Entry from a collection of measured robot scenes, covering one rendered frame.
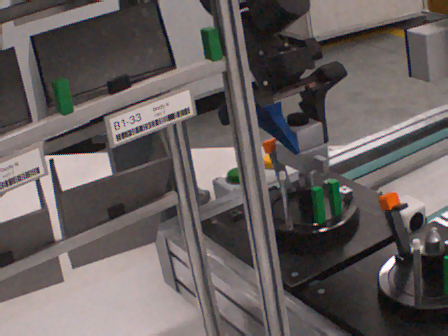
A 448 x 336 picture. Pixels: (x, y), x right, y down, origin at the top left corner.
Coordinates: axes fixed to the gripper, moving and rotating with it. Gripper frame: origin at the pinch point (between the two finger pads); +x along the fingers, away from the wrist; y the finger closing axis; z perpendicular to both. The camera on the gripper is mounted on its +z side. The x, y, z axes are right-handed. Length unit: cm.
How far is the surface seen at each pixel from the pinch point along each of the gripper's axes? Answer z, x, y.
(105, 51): 25.0, -9.6, -30.5
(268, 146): -9.0, -0.2, -1.0
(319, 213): -2.6, 11.6, -1.8
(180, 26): -270, -119, 125
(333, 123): -244, -33, 167
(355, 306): 8.7, 23.7, -9.1
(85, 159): -80, -24, -7
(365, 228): -2.3, 16.1, 3.6
